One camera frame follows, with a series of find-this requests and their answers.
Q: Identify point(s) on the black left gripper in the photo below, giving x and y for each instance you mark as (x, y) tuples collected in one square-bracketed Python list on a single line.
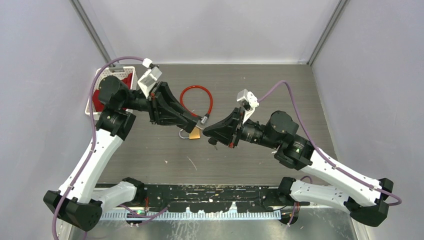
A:
[(164, 108)]

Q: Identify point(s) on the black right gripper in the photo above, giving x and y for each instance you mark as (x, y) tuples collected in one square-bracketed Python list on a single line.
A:
[(224, 130)]

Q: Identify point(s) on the black-headed key bunch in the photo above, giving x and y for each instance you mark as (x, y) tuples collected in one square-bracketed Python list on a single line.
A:
[(212, 141)]

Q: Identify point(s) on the brass padlock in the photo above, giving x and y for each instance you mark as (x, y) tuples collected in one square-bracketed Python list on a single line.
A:
[(194, 135)]

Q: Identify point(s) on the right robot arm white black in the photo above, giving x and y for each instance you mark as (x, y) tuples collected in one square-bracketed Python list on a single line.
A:
[(362, 197)]

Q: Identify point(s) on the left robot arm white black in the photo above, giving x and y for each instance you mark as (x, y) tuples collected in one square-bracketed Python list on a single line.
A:
[(74, 202)]

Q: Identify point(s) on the white plastic basket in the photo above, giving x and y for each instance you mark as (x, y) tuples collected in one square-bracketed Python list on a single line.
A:
[(113, 93)]

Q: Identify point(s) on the red cloth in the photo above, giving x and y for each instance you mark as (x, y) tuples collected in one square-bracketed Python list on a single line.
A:
[(99, 106)]

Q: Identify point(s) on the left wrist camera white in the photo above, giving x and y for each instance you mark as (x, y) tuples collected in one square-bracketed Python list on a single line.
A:
[(149, 79)]

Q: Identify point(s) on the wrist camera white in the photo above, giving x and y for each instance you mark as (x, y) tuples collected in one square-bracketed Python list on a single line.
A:
[(248, 101), (149, 79)]

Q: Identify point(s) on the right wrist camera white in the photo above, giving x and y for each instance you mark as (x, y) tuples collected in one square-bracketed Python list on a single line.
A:
[(248, 101)]

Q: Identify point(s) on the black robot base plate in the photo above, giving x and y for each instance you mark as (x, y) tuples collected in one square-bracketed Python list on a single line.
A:
[(209, 199)]

